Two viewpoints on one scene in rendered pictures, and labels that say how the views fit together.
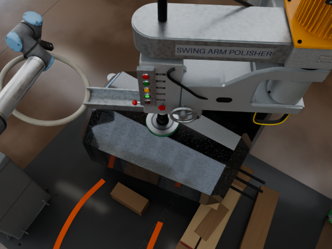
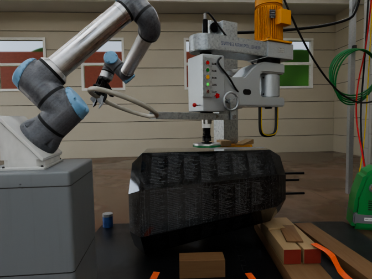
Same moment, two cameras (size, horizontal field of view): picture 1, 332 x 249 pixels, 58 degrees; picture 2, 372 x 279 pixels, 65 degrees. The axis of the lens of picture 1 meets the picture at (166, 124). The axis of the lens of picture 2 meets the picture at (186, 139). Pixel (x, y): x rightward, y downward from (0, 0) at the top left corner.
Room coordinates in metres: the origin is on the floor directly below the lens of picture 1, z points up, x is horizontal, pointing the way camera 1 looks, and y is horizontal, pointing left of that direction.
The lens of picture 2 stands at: (-0.87, 1.35, 1.05)
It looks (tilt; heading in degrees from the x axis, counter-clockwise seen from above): 4 degrees down; 329
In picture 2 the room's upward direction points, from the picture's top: 1 degrees counter-clockwise
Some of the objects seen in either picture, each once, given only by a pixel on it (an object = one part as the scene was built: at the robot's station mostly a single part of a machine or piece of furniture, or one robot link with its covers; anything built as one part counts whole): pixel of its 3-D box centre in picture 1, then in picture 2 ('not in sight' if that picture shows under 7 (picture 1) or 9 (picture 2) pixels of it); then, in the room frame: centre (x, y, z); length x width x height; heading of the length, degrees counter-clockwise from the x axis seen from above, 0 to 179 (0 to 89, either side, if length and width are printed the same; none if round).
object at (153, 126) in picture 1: (162, 120); (206, 143); (1.01, 0.02, 0.85); 0.21 x 0.21 x 0.01
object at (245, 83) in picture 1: (236, 84); (246, 89); (0.98, -0.37, 1.28); 0.74 x 0.23 x 0.49; 88
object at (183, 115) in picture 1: (183, 109); (228, 101); (0.88, -0.09, 1.18); 0.15 x 0.10 x 0.15; 88
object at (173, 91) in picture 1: (177, 77); (214, 86); (1.00, -0.06, 1.30); 0.36 x 0.22 x 0.45; 88
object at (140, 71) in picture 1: (146, 87); (206, 77); (0.90, 0.10, 1.35); 0.08 x 0.03 x 0.28; 88
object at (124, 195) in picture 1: (130, 198); (201, 264); (0.71, 0.29, 0.07); 0.30 x 0.12 x 0.12; 60
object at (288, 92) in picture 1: (290, 79); (268, 86); (0.99, -0.64, 1.32); 0.19 x 0.19 x 0.20
